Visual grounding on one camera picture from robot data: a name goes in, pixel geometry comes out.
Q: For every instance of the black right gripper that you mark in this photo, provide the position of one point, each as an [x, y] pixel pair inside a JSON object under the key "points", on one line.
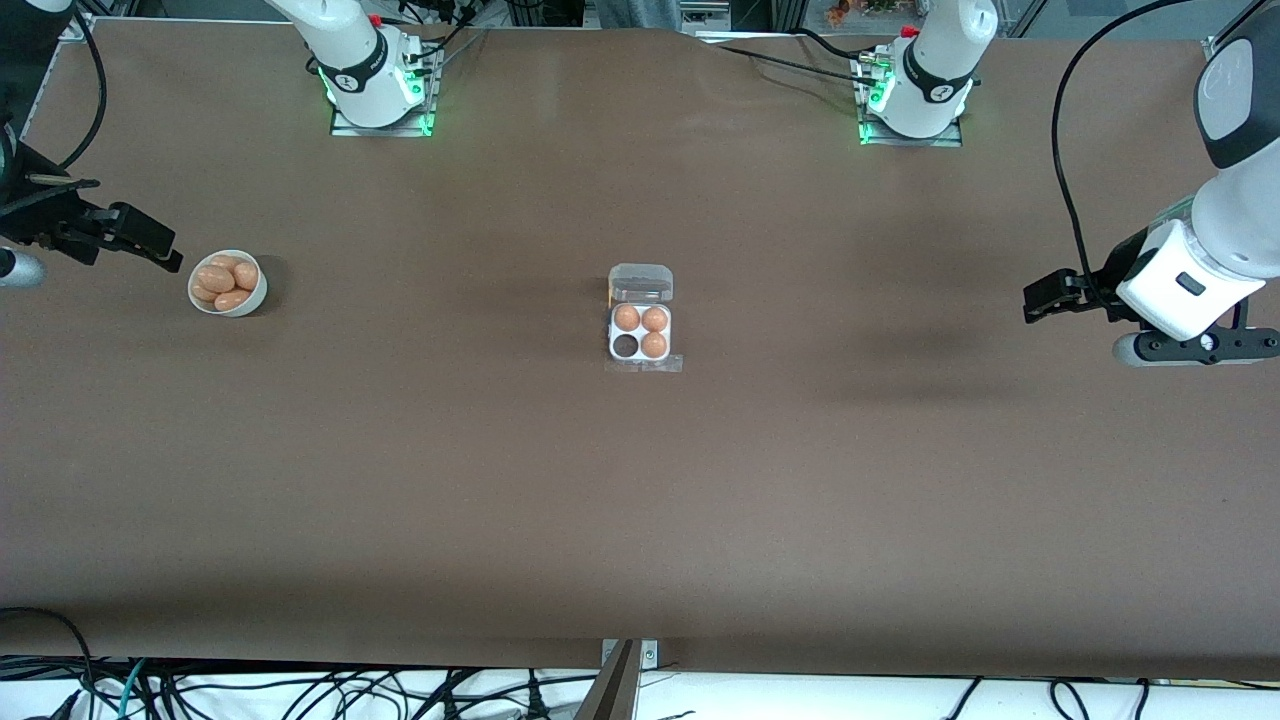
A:
{"points": [[42, 222]]}

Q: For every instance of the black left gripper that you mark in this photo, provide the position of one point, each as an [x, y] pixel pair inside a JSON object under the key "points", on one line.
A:
{"points": [[1098, 290]]}

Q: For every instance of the clear plastic egg box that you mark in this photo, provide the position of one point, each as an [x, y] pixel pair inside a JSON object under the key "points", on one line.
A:
{"points": [[640, 332]]}

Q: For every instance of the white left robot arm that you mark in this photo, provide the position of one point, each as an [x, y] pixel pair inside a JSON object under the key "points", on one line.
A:
{"points": [[940, 60]]}

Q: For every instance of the white round bowl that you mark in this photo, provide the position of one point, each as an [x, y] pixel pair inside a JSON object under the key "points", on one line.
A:
{"points": [[258, 298]]}

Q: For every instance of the small orange objects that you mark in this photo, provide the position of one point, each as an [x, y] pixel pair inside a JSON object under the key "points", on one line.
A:
{"points": [[836, 12]]}

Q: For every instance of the clear tape strip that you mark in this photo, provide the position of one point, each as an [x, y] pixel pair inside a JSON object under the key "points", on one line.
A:
{"points": [[678, 365], [611, 366]]}

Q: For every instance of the grey fabric item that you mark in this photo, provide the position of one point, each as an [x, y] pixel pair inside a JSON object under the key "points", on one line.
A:
{"points": [[640, 12]]}

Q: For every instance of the grey support pole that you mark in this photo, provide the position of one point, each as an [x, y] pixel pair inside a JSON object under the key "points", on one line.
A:
{"points": [[610, 695]]}

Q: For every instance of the aluminium corner bracket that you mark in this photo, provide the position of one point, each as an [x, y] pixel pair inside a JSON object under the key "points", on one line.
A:
{"points": [[80, 28], [1213, 46]]}

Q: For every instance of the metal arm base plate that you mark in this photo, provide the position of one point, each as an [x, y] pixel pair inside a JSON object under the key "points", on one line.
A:
{"points": [[910, 142], [385, 131]]}

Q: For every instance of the aluminium frame profile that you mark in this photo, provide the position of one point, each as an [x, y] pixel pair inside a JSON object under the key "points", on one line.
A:
{"points": [[787, 15]]}

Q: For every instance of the small metal bracket plate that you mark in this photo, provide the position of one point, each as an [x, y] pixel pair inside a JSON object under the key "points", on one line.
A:
{"points": [[650, 655]]}

